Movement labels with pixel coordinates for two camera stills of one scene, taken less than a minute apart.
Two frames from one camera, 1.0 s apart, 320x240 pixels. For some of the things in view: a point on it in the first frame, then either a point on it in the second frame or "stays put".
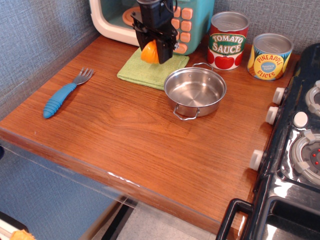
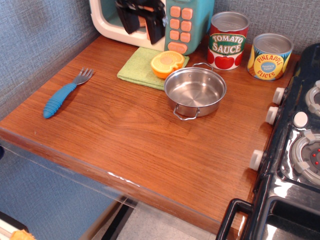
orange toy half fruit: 149,54 to 163,63
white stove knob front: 256,159 stays put
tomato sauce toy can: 227,37 stays put
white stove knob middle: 271,114 stays put
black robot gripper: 156,18 to 127,10
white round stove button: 300,119 stays put
